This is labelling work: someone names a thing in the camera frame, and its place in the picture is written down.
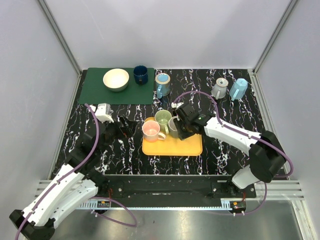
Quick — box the yellow plastic tray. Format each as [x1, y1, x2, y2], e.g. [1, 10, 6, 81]
[142, 126, 203, 156]

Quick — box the cream ceramic bowl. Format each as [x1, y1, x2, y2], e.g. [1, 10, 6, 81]
[102, 68, 130, 92]

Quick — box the pink ceramic mug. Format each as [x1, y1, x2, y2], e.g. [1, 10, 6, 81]
[142, 120, 166, 143]

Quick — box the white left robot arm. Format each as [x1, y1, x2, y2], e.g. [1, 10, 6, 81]
[9, 116, 137, 240]

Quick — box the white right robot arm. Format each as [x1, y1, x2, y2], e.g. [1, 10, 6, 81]
[141, 103, 290, 199]

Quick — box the right aluminium frame post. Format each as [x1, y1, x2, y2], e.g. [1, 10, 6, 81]
[252, 0, 300, 75]

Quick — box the aluminium frame post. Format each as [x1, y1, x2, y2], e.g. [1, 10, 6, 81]
[36, 0, 82, 76]
[252, 0, 300, 75]

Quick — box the grey faceted mug white inside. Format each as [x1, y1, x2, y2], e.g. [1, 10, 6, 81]
[168, 116, 179, 139]

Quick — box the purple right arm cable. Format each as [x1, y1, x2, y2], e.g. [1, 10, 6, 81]
[172, 91, 295, 216]

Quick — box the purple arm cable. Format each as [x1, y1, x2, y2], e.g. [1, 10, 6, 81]
[15, 102, 137, 240]
[172, 91, 295, 216]

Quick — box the blue mug orange inside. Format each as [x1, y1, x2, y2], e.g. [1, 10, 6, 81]
[155, 73, 171, 99]

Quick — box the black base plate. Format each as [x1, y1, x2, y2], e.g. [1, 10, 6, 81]
[97, 175, 257, 201]

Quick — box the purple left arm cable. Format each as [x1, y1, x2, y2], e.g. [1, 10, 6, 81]
[15, 102, 137, 240]

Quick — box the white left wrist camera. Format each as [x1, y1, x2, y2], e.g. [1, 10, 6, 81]
[90, 103, 114, 123]

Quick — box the left aluminium frame post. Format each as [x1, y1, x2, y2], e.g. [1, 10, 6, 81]
[36, 0, 82, 76]

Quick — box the light blue faceted mug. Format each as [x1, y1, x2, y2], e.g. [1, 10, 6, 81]
[229, 78, 248, 101]

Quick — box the light green ceramic mug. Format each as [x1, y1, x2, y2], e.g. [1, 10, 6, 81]
[154, 109, 172, 135]

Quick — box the green table mat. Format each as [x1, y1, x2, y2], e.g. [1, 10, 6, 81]
[77, 67, 155, 105]

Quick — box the slotted cable duct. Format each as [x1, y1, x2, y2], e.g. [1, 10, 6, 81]
[77, 197, 240, 211]

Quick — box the dark blue mug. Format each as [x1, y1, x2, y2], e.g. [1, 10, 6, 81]
[133, 65, 148, 85]

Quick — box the pale grey-blue mug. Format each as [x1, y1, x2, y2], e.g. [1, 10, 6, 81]
[211, 77, 229, 100]

